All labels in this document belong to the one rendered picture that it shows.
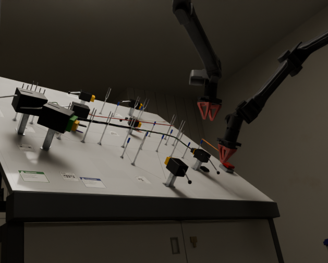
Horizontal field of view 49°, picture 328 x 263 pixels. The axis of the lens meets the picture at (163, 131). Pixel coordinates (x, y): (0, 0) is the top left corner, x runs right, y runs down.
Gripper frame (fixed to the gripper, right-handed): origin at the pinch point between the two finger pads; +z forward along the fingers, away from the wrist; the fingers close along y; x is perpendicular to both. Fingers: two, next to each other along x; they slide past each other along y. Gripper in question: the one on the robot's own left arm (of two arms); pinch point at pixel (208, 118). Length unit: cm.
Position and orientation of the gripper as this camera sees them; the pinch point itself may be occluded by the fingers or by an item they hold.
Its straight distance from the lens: 161.1
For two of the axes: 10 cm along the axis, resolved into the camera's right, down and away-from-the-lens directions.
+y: -6.9, -1.1, -7.2
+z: -0.9, 9.9, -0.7
